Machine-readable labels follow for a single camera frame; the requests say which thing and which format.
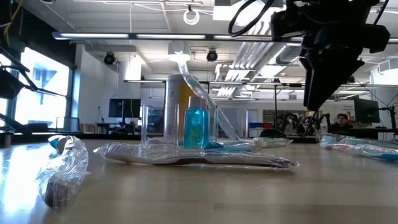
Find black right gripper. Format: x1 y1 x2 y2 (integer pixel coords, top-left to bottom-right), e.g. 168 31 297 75
300 24 391 111

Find orange toothbrush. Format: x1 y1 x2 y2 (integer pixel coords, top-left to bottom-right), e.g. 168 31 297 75
320 141 355 153

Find blue toothbrush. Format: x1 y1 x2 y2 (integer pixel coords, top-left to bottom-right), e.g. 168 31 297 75
340 143 398 162

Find clear acrylic organizer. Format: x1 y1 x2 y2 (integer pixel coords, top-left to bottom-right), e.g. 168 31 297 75
141 103 249 149

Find purple toothbrush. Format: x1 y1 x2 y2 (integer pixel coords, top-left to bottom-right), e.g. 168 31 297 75
93 141 300 171

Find white toothbrush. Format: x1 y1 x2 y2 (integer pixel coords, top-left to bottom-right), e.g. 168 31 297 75
36 135 91 210

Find person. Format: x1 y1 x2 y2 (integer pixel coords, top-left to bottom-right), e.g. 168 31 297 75
329 113 354 134

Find black desk monitor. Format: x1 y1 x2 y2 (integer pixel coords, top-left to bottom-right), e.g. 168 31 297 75
353 98 381 124

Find background black robot arms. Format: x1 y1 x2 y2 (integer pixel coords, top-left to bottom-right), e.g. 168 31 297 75
275 111 331 135

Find round black chair back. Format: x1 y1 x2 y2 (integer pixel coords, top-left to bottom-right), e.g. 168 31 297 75
259 128 287 139

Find long ceiling light bar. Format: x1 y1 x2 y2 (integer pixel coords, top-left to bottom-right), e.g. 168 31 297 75
51 30 398 44

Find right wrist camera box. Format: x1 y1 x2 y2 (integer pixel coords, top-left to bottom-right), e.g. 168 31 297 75
270 11 312 42

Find right wrist camera cable loop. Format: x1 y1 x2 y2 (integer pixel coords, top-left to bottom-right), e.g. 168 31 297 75
228 0 276 38

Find white cable coil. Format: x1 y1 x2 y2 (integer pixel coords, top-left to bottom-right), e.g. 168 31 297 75
182 7 201 26

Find black wall monitor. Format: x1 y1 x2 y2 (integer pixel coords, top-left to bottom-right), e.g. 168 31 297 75
108 98 142 119

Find black aluminium table frame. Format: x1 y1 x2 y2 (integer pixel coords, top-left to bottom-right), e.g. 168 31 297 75
0 132 398 147

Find yellow cable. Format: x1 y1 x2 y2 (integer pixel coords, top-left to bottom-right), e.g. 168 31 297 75
2 0 25 37

